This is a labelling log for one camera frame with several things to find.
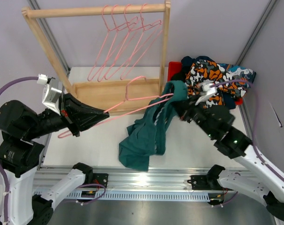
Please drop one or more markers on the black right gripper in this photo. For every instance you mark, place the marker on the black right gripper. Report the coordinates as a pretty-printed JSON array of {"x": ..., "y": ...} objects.
[{"x": 185, "y": 108}]

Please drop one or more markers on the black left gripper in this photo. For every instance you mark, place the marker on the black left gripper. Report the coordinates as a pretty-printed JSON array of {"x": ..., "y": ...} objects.
[{"x": 78, "y": 115}]

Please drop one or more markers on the navy blue shorts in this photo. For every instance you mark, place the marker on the navy blue shorts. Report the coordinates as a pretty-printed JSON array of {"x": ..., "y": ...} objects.
[{"x": 187, "y": 62}]

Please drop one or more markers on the orange camouflage shorts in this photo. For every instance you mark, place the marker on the orange camouflage shorts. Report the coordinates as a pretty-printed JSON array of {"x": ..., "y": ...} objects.
[{"x": 204, "y": 70}]

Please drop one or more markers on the black shorts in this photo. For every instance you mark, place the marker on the black shorts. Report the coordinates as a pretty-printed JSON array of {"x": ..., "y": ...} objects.
[{"x": 180, "y": 76}]

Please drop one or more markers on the blue orange patterned shorts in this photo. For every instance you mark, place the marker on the blue orange patterned shorts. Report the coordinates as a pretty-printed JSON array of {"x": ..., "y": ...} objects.
[{"x": 234, "y": 72}]

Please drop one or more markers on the pink hanger of green shorts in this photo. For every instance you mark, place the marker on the pink hanger of green shorts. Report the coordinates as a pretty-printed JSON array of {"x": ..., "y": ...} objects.
[{"x": 120, "y": 98}]

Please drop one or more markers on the green shorts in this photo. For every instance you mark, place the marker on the green shorts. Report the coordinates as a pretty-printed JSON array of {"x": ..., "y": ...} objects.
[{"x": 147, "y": 136}]

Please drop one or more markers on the pink hanger of black shorts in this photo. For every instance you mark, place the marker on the pink hanger of black shorts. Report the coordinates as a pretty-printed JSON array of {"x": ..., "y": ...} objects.
[{"x": 155, "y": 26}]

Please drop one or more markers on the pink hanger of patterned shorts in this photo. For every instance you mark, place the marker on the pink hanger of patterned shorts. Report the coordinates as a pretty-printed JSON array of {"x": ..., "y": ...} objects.
[{"x": 131, "y": 27}]

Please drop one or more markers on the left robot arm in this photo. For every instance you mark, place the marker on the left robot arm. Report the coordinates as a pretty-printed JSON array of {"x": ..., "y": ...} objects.
[{"x": 19, "y": 156}]

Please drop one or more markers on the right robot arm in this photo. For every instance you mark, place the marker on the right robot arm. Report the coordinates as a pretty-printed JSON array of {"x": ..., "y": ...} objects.
[{"x": 234, "y": 144}]

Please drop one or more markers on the wooden clothes rack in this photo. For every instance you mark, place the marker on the wooden clothes rack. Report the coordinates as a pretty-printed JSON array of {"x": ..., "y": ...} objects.
[{"x": 151, "y": 13}]

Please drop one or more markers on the red plastic bin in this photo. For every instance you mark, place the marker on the red plastic bin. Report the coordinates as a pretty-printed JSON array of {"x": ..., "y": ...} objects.
[{"x": 174, "y": 67}]

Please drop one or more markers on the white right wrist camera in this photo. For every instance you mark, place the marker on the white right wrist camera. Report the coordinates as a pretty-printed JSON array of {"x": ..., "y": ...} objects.
[{"x": 207, "y": 90}]

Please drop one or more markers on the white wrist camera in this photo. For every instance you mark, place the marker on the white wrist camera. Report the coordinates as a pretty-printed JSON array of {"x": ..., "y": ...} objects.
[
  {"x": 51, "y": 92},
  {"x": 207, "y": 90}
]

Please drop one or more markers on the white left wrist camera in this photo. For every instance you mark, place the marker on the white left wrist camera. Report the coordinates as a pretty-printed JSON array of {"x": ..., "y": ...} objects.
[{"x": 51, "y": 92}]

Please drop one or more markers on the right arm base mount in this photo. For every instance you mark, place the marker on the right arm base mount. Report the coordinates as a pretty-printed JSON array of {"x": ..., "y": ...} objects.
[{"x": 202, "y": 182}]

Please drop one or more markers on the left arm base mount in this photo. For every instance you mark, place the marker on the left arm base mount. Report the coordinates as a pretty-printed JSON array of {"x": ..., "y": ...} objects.
[{"x": 99, "y": 178}]

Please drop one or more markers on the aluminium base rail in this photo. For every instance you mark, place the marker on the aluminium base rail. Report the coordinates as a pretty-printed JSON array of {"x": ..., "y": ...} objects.
[{"x": 155, "y": 182}]

